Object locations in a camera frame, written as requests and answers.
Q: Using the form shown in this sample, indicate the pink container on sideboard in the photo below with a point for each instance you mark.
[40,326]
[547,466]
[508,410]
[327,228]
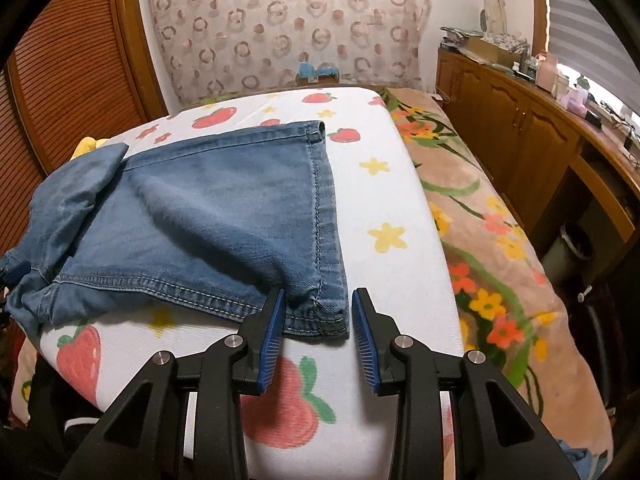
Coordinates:
[547,71]

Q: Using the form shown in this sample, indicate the brown wooden sideboard cabinet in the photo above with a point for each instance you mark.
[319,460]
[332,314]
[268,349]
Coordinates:
[550,166]

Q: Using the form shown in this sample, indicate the grey trash bin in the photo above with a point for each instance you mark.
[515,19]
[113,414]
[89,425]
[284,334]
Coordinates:
[571,251]

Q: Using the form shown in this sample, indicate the blue denim pants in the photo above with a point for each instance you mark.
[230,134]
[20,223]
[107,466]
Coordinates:
[210,224]

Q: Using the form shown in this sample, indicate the white strawberry print sheet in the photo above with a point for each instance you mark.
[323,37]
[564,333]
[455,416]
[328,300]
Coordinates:
[318,419]

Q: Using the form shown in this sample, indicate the blue item on box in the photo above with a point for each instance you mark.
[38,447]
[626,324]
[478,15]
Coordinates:
[325,73]

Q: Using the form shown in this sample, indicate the yellow plush toy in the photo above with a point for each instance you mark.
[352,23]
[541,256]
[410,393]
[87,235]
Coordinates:
[87,145]

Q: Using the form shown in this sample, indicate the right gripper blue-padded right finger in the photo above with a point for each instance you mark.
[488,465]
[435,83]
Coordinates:
[496,434]

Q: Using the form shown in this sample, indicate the cardboard box on sideboard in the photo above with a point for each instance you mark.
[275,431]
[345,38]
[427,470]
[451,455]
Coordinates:
[491,53]

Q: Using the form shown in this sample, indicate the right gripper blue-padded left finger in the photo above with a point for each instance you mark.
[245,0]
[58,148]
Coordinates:
[180,418]

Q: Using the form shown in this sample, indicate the floral beige blanket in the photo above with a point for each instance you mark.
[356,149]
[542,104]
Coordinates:
[506,306]

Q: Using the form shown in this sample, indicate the brown louvered wardrobe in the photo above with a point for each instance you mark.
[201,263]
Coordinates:
[83,68]

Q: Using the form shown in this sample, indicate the circle patterned sheer curtain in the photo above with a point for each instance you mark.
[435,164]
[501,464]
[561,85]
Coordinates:
[224,47]

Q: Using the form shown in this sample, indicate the grey striped window blind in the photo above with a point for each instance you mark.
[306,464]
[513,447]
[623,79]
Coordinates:
[582,40]

